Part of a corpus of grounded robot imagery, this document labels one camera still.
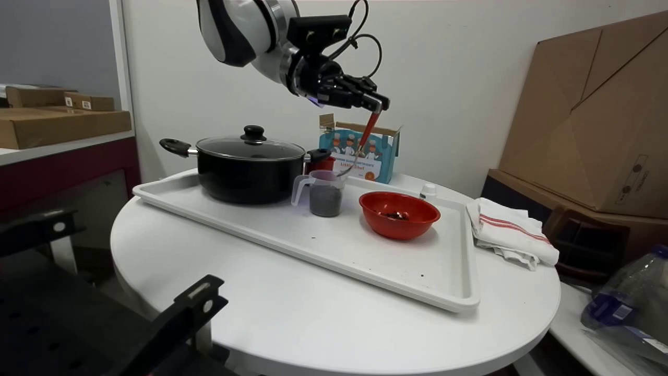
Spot black cooking pot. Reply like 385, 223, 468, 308
161, 138, 329, 205

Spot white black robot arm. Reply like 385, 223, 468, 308
194, 0, 390, 111

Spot clear measuring jug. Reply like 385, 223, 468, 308
291, 169, 344, 217

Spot white red striped towel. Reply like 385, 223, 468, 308
468, 198, 560, 270

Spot large brown cardboard box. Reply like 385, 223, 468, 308
499, 10, 668, 219

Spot white plastic tray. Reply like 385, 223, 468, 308
134, 171, 479, 313

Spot wooden shelf boards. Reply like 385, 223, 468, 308
0, 86, 131, 149

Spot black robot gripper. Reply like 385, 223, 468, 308
285, 53, 390, 113

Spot red plastic bowl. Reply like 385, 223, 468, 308
359, 192, 440, 239

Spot glass pot lid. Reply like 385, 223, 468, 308
197, 124, 304, 160

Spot round white table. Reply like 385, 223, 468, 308
110, 198, 561, 376

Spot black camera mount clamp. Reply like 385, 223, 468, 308
107, 273, 228, 376

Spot clear plastic bag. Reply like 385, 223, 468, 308
580, 243, 668, 368

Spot blue white cardboard box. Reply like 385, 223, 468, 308
320, 114, 401, 183

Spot orange plastic spoon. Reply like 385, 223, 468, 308
355, 108, 382, 157

